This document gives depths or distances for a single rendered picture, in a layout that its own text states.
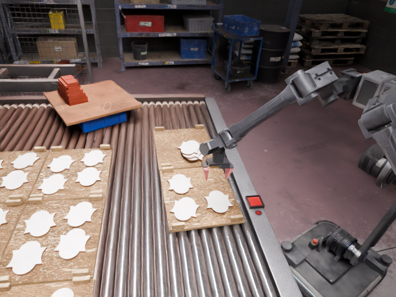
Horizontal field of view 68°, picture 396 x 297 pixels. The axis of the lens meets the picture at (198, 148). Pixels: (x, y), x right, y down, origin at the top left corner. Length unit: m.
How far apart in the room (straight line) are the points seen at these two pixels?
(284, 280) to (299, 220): 1.58
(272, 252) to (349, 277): 1.03
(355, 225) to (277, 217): 0.69
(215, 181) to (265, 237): 0.39
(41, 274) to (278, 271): 0.90
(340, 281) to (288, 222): 0.73
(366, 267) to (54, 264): 1.93
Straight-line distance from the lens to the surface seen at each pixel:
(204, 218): 1.37
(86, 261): 1.28
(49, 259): 1.33
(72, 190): 1.57
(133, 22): 5.48
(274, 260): 1.32
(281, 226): 2.72
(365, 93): 1.55
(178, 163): 1.66
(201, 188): 1.51
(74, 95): 2.10
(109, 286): 1.23
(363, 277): 2.35
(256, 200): 1.51
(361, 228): 3.02
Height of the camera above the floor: 1.96
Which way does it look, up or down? 35 degrees down
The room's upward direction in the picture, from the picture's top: 4 degrees clockwise
